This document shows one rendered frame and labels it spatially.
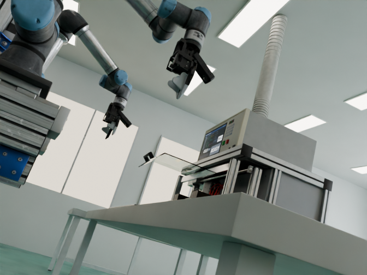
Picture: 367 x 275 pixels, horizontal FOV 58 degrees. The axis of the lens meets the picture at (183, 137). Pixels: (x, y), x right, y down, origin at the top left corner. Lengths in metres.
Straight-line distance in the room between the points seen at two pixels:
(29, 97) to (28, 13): 0.25
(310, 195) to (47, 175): 5.10
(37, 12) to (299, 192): 1.12
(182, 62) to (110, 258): 5.22
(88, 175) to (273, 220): 5.74
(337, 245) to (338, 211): 8.02
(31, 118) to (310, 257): 0.92
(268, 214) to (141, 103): 6.18
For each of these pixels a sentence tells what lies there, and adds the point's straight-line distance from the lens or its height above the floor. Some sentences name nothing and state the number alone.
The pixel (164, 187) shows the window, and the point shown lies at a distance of 6.30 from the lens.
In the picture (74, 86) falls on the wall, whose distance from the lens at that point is 6.44.
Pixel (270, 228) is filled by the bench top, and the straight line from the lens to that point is 0.39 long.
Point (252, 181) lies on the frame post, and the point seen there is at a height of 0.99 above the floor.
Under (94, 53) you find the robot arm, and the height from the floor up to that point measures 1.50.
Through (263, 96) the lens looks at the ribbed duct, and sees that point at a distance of 3.27.
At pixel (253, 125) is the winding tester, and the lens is 1.46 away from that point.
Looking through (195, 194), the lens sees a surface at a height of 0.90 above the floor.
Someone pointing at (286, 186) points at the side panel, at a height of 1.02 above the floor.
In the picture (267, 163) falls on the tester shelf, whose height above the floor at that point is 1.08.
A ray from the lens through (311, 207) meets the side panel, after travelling 1.45.
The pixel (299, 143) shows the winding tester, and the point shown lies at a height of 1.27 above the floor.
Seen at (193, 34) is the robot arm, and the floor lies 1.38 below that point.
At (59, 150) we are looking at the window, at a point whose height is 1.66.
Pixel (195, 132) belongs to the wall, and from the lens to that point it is 6.70.
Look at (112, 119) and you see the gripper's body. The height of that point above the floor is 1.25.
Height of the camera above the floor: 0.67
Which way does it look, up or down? 18 degrees up
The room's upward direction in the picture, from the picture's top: 17 degrees clockwise
